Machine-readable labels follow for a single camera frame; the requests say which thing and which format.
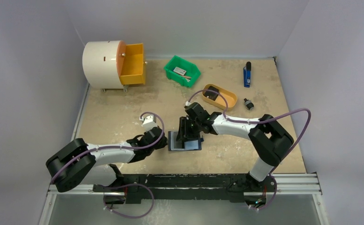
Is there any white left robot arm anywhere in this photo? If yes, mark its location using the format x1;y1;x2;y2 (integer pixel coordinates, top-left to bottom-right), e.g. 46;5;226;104
45;127;168;193

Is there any green plastic bin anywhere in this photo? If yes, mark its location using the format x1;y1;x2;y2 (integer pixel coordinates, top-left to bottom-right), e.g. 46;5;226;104
164;55;201;88

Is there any black credit card stack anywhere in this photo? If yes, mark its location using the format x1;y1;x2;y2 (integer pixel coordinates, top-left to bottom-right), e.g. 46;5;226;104
204;86;220;101

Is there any yellow open drawer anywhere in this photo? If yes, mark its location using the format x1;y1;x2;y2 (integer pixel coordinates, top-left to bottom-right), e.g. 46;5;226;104
120;43;147;85

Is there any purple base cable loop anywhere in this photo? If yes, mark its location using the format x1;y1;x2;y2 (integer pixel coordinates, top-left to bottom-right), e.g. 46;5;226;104
102;181;157;219

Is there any small black marker cap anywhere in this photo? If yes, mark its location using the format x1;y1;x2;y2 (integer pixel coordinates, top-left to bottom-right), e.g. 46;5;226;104
244;98;254;110

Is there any tan oval tray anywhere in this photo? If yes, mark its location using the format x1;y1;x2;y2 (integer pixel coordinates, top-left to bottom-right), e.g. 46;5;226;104
201;84;238;111

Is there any small box in bin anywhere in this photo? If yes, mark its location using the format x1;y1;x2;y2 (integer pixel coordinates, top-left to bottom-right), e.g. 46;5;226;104
173;67;186;76

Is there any navy blue card holder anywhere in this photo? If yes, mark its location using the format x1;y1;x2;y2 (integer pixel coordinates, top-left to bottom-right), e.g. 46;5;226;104
167;131;204;151

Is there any white cylindrical drawer cabinet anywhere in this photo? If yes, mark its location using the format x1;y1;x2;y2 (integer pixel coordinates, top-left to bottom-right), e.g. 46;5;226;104
82;40;126;90

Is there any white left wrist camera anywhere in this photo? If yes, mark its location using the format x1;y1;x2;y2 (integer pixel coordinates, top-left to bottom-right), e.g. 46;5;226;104
140;115;157;130

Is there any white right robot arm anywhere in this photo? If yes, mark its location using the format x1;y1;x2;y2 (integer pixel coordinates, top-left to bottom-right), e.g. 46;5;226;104
176;102;294;191

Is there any blue stapler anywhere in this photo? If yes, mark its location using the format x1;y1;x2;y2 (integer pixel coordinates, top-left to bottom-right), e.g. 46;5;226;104
243;61;251;88

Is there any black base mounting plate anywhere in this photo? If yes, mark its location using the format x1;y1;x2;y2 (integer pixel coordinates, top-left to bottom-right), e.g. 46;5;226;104
93;173;277;206

